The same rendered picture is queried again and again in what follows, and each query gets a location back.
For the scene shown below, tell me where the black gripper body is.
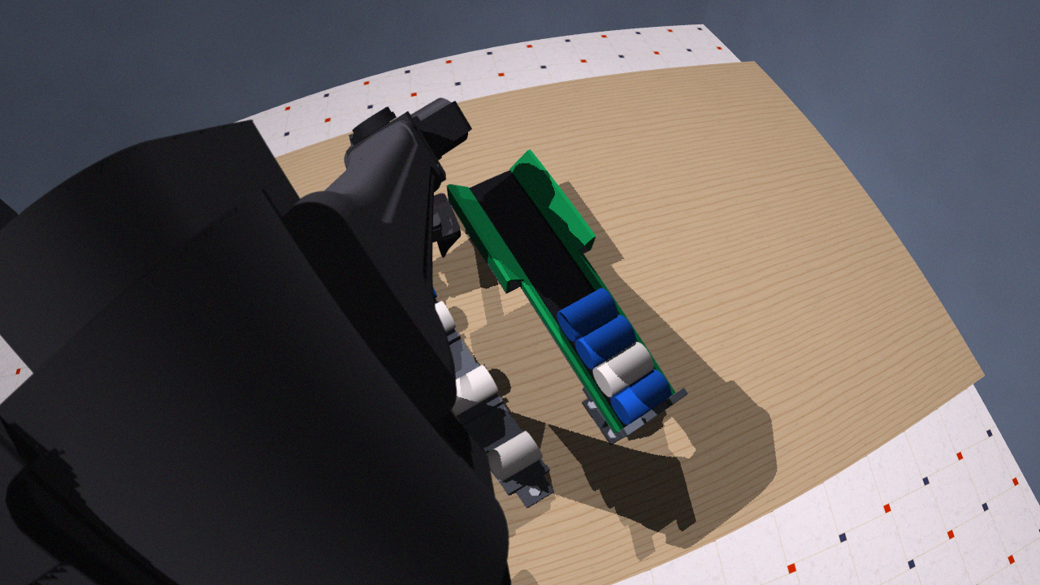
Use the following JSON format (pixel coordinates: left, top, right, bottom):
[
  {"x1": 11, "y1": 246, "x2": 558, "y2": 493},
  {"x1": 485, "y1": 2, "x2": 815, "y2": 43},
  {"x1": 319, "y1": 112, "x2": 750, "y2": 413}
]
[{"x1": 433, "y1": 201, "x2": 461, "y2": 243}]

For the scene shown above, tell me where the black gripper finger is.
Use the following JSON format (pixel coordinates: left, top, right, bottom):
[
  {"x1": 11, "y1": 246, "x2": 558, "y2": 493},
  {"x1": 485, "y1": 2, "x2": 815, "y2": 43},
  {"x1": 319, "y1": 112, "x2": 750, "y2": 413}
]
[{"x1": 434, "y1": 193, "x2": 461, "y2": 258}]

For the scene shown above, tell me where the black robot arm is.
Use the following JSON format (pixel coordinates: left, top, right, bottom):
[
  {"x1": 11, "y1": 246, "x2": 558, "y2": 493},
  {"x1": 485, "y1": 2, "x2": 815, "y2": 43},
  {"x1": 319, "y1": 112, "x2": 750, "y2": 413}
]
[{"x1": 0, "y1": 97, "x2": 511, "y2": 585}]

